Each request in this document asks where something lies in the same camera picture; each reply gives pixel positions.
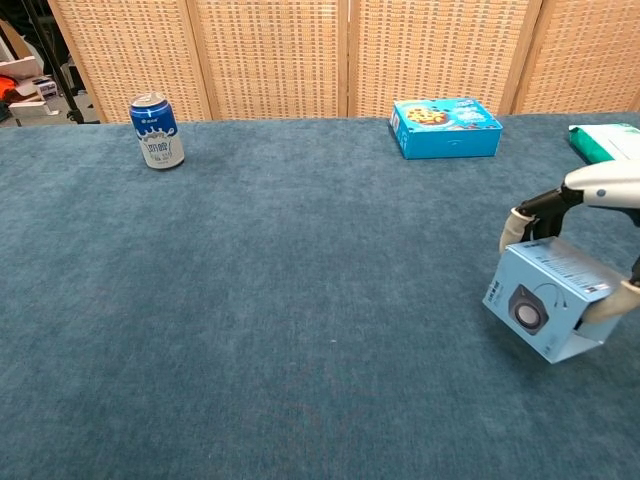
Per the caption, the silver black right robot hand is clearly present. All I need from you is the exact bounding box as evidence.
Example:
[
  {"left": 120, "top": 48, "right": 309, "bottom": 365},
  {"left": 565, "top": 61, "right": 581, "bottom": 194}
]
[{"left": 498, "top": 158, "right": 640, "bottom": 327}]

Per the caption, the small light blue speaker box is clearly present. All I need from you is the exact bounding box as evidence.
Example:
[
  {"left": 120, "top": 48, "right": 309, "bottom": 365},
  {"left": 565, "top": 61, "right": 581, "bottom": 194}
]
[{"left": 481, "top": 236, "right": 627, "bottom": 365}]

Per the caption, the blue cookie box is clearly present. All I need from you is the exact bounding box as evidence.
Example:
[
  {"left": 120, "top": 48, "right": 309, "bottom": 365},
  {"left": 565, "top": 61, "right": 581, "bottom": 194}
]
[{"left": 388, "top": 96, "right": 505, "bottom": 161}]

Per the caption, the teal wet wipes pack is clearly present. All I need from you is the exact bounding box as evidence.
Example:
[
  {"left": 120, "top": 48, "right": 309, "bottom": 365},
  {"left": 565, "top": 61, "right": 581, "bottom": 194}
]
[{"left": 567, "top": 122, "right": 640, "bottom": 164}]

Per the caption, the blue table mat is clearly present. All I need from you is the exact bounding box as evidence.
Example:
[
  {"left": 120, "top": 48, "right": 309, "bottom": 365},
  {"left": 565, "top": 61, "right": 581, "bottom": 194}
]
[{"left": 0, "top": 112, "right": 640, "bottom": 480}]

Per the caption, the woven bamboo folding screen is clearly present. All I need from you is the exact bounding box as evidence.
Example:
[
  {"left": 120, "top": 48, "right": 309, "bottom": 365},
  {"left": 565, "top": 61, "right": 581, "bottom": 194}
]
[{"left": 46, "top": 0, "right": 640, "bottom": 124}]

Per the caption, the blue white milk can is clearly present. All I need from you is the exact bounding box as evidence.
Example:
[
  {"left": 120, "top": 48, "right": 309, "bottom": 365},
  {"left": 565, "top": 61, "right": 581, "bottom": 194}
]
[{"left": 128, "top": 91, "right": 186, "bottom": 172}]

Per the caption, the black tripod stand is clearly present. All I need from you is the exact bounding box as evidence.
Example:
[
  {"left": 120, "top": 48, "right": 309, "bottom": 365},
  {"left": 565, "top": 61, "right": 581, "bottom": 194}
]
[{"left": 19, "top": 0, "right": 87, "bottom": 125}]

